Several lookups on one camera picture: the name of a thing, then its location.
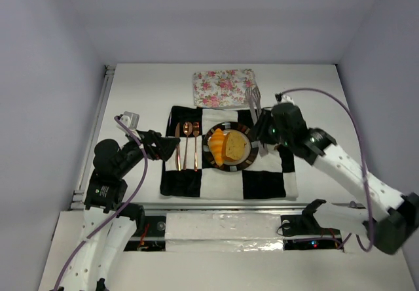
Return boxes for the copper knife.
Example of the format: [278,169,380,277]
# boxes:
[175,122,181,171]

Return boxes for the black rimmed beige plate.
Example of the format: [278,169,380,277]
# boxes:
[202,122,259,172]

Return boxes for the copper fork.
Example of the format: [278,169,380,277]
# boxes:
[192,122,200,172]

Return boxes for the copper spoon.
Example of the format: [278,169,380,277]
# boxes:
[183,122,192,170]

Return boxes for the orange croissant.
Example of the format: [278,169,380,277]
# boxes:
[208,128,225,167]

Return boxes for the silver metal tongs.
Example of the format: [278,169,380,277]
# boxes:
[245,88,268,158]

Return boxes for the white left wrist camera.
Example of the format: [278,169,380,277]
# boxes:
[118,111,139,130]

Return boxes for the black white checkered cloth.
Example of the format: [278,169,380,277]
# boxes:
[160,106,299,201]

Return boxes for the brown bread slice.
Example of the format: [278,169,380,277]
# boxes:
[222,130,247,161]

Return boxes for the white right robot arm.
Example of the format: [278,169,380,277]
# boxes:
[251,102,418,255]

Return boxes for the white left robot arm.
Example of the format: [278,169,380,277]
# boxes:
[54,130,180,290]

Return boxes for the floral rectangular tray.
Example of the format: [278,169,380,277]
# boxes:
[192,69,257,108]

